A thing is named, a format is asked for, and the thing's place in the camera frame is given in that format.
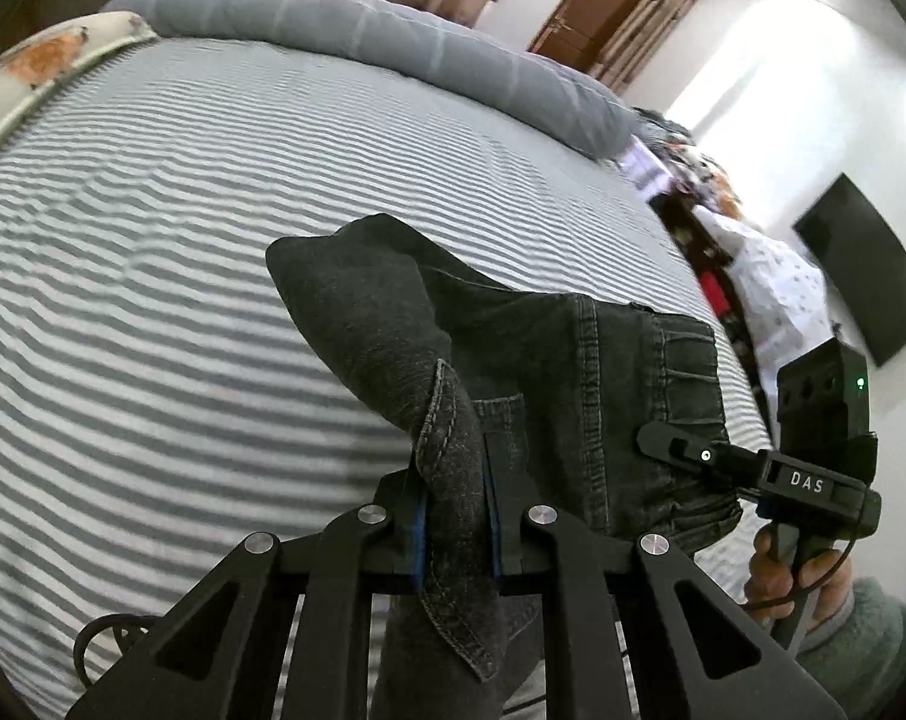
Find dark grey denim pants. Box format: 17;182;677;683
266;215;741;718

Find person's right hand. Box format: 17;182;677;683
744;525;853;631

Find black tracker box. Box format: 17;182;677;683
777;338;878;486

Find green fleece sleeve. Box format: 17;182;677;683
796;578;906;718

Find cluttered side bed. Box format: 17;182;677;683
619;107;834;424

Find grey white striped bed sheet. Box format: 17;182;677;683
0;34;774;720

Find brown wooden door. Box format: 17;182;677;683
528;0;640;73

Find grey rolled duvet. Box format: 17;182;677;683
101;0;637;160

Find white floral pillow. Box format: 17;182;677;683
0;11;158;146

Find black wall television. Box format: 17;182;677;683
791;174;906;366

